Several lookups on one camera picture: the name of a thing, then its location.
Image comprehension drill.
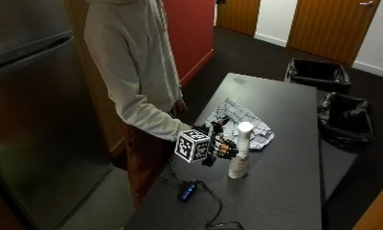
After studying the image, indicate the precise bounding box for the stainless steel refrigerator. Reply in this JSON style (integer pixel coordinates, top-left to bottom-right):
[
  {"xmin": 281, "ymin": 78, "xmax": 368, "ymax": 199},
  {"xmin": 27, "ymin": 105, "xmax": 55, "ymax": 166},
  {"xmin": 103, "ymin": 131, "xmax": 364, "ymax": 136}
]
[{"xmin": 0, "ymin": 0, "xmax": 115, "ymax": 230}]

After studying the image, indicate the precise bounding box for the white checked cloth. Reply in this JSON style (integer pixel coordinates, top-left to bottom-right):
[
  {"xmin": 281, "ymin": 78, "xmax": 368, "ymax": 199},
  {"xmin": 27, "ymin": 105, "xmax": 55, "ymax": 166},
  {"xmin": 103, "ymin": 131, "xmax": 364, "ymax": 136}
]
[{"xmin": 205, "ymin": 98, "xmax": 275, "ymax": 151}]

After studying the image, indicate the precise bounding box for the the person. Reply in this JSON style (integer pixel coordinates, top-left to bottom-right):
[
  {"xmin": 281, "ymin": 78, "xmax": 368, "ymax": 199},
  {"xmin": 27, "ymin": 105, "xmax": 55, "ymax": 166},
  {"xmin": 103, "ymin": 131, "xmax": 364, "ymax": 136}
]
[{"xmin": 83, "ymin": 0, "xmax": 194, "ymax": 208}]

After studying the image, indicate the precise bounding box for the wooden door with handle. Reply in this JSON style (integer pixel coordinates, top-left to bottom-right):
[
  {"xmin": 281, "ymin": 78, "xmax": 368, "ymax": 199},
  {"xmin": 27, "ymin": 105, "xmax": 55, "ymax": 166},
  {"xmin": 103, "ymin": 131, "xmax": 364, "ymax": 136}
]
[{"xmin": 286, "ymin": 0, "xmax": 383, "ymax": 66}]

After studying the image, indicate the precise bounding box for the black cable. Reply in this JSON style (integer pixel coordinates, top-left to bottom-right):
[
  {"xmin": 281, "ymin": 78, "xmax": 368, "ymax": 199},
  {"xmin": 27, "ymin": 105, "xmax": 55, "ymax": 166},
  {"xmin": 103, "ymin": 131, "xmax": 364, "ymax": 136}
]
[{"xmin": 160, "ymin": 156, "xmax": 225, "ymax": 230}]

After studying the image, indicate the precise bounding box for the white spray bottle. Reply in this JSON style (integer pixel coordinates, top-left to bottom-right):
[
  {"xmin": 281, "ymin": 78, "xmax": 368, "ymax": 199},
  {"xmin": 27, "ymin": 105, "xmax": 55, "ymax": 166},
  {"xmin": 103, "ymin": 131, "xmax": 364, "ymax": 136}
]
[{"xmin": 228, "ymin": 121, "xmax": 255, "ymax": 180}]

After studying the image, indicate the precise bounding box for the white marker cube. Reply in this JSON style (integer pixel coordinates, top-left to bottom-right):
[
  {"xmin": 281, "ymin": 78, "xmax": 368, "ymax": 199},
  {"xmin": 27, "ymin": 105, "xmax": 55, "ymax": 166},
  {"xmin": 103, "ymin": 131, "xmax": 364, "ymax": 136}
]
[{"xmin": 174, "ymin": 128, "xmax": 213, "ymax": 164}]

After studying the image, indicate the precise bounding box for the black hub with blue light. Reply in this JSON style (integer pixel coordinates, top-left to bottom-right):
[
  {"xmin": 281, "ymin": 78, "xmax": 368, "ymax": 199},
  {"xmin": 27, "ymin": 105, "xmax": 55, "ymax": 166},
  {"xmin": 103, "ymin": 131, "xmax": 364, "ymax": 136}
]
[{"xmin": 177, "ymin": 181, "xmax": 200, "ymax": 202}]

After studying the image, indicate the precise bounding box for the black bag waste bin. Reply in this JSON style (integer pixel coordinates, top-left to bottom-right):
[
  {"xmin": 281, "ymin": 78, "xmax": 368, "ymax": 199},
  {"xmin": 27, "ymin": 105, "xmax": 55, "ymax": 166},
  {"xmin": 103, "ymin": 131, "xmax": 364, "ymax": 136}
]
[{"xmin": 317, "ymin": 91, "xmax": 376, "ymax": 149}]

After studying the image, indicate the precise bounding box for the black lined rectangular bin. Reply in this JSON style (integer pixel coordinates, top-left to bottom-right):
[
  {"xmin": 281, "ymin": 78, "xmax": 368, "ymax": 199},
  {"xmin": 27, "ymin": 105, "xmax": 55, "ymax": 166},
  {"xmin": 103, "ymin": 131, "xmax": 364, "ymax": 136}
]
[{"xmin": 283, "ymin": 57, "xmax": 354, "ymax": 95}]

